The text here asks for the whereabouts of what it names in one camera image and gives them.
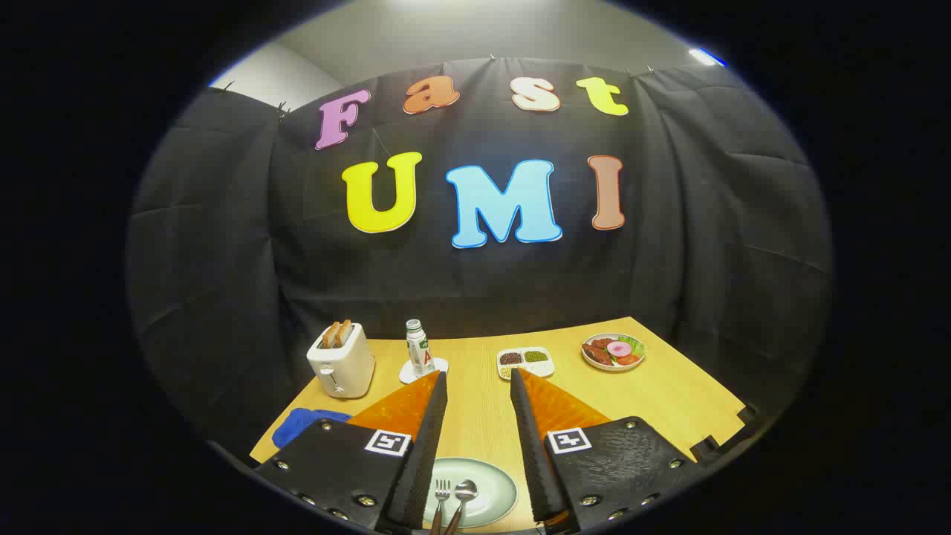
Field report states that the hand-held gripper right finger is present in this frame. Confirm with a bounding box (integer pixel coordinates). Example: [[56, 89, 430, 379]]
[[510, 368, 703, 534]]

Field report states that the white toaster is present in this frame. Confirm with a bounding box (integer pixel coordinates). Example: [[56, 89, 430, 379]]
[[306, 322, 376, 399]]

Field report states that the blue cloth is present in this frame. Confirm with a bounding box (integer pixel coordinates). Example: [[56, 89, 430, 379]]
[[272, 408, 354, 450]]

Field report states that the metal spoon wooden handle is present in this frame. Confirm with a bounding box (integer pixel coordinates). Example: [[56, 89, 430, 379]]
[[444, 480, 478, 535]]

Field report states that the light green plate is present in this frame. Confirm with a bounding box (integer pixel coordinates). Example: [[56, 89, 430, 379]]
[[420, 457, 519, 530]]

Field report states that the metal fork wooden handle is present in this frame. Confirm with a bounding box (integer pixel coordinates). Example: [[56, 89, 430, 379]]
[[429, 479, 452, 535]]

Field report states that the white coaster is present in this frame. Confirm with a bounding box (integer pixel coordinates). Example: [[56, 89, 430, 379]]
[[399, 357, 449, 385]]

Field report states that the small white drink bottle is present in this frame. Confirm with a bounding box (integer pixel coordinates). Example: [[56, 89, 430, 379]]
[[405, 320, 435, 376]]

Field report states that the large black table bracket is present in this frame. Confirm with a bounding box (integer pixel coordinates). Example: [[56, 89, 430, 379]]
[[691, 405, 759, 461]]

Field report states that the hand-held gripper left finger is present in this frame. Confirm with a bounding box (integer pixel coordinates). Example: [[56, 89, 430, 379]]
[[253, 370, 449, 534]]

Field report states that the white sectioned bean dish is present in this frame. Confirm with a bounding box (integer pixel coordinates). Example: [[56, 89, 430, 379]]
[[496, 346, 556, 380]]

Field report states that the white plate with food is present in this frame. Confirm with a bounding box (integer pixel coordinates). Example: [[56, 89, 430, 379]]
[[581, 333, 646, 372]]

